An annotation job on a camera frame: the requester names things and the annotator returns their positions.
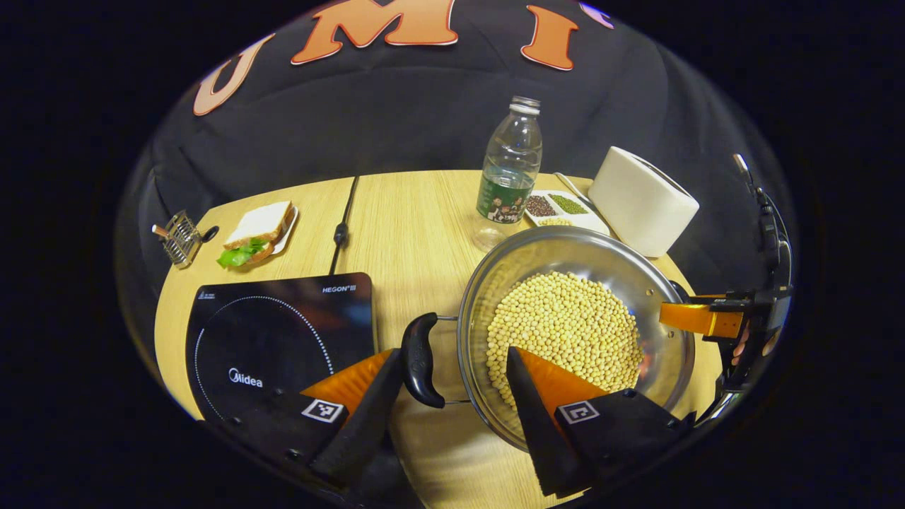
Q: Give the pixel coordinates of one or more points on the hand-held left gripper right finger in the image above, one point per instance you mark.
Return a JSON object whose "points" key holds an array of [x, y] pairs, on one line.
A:
{"points": [[530, 424]]}

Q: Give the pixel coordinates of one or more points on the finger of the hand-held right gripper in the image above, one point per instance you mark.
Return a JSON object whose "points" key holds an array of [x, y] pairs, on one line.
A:
{"points": [[696, 318]]}

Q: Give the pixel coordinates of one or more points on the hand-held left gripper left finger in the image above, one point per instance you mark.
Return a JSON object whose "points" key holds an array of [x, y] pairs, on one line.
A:
{"points": [[368, 417]]}

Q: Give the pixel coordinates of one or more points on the black induction cooktop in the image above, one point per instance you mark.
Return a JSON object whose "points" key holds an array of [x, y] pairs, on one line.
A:
{"points": [[283, 318]]}

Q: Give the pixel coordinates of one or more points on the pile of yellow soybeans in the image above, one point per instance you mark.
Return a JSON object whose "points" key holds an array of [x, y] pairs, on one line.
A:
{"points": [[565, 318]]}

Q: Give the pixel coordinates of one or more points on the white toaster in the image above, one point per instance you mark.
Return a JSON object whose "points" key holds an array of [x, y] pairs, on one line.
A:
{"points": [[640, 201]]}

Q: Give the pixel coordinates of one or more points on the white divided dish with beans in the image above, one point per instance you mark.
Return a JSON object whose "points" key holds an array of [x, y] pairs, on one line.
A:
{"points": [[565, 205]]}

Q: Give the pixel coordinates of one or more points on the sandwich with lettuce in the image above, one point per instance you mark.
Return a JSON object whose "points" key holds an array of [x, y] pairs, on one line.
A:
{"points": [[258, 226]]}

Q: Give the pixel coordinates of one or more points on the clear plastic water bottle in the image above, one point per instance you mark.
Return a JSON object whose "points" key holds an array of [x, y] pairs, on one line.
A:
{"points": [[510, 162]]}

